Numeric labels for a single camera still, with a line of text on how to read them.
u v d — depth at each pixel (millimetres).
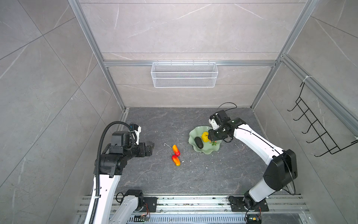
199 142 943
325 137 644
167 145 973
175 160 874
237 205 728
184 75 1009
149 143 603
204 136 934
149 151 602
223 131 605
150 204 732
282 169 434
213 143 817
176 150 917
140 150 585
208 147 927
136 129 592
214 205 748
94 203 373
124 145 483
